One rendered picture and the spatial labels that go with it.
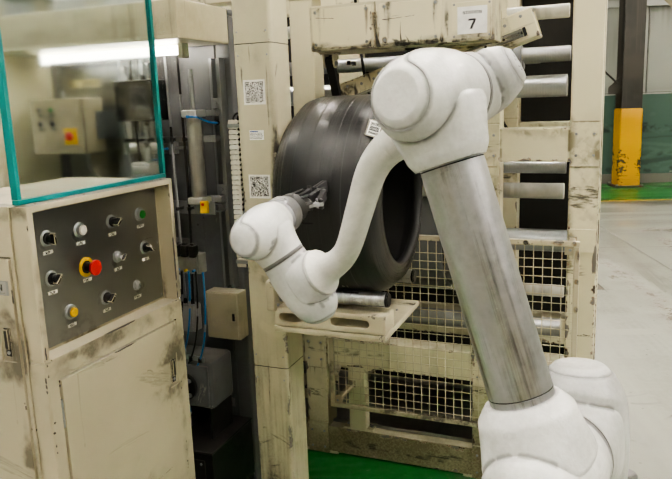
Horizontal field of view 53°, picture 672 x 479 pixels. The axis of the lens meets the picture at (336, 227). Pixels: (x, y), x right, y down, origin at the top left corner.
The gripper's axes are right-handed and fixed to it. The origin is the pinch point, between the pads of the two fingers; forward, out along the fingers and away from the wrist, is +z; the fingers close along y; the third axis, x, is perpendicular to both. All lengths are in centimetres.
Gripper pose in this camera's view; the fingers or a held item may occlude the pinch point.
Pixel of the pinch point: (320, 189)
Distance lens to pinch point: 176.6
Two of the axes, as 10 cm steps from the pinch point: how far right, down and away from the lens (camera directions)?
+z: 3.7, -3.2, 8.7
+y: -9.3, -0.4, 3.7
